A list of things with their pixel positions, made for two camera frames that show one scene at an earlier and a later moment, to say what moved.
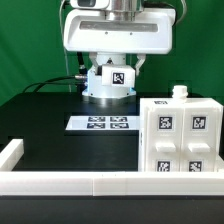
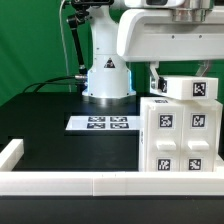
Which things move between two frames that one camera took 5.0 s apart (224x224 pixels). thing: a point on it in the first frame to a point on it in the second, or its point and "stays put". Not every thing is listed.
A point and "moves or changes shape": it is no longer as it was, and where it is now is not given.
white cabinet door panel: [199, 140] stays put
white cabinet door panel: [165, 140] stays put
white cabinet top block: [119, 75] moves or changes shape
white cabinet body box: [180, 134] stays put
